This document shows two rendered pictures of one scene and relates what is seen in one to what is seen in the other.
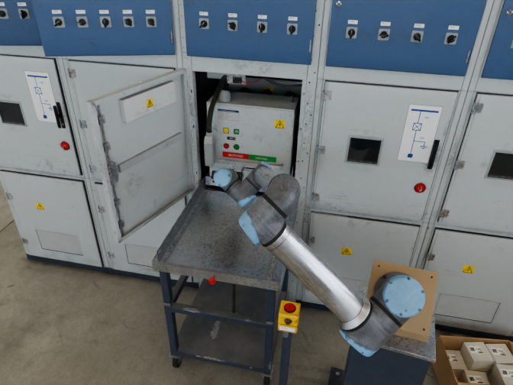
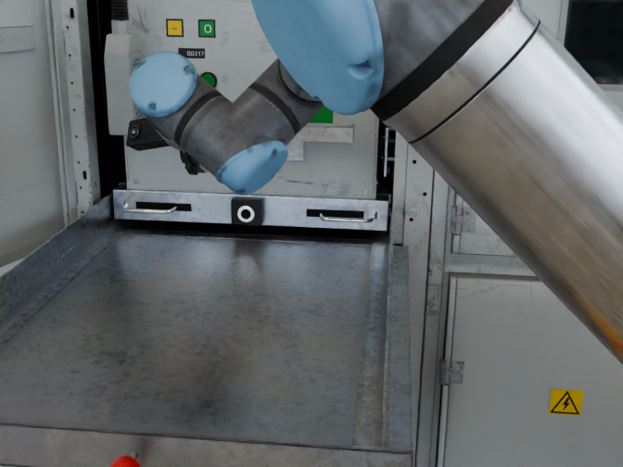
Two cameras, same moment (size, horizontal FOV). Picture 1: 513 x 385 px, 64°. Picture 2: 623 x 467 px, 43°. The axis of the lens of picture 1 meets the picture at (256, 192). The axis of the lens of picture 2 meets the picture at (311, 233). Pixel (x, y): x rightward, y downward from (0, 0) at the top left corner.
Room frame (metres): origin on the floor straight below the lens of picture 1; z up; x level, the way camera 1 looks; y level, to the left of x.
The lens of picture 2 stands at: (0.66, 0.07, 1.33)
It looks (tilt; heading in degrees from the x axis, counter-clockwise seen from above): 18 degrees down; 355
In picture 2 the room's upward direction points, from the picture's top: 1 degrees clockwise
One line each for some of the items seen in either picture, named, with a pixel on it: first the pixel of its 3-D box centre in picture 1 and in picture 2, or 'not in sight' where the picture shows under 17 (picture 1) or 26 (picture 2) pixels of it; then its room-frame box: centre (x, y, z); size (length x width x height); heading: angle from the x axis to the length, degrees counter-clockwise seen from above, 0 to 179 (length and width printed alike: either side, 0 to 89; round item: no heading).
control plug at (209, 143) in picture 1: (210, 149); (125, 83); (2.12, 0.27, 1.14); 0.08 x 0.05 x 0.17; 169
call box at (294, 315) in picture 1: (288, 316); not in sight; (1.17, -0.15, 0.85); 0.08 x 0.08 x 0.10; 79
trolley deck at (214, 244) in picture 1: (232, 232); (204, 325); (1.77, 0.12, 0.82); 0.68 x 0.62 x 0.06; 169
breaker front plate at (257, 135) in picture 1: (249, 147); (247, 77); (2.14, 0.05, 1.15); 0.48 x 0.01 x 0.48; 79
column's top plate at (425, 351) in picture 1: (394, 320); not in sight; (1.26, -0.62, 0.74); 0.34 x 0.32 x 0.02; 72
